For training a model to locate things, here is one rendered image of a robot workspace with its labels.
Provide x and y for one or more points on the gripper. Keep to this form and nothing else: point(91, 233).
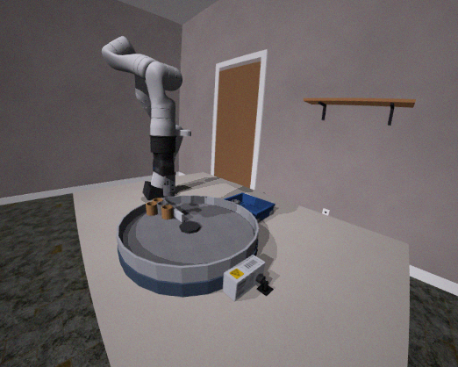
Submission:
point(162, 144)

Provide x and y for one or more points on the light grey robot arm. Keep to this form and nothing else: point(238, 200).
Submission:
point(150, 92)

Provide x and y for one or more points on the blue square tray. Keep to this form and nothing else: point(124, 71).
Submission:
point(255, 205)

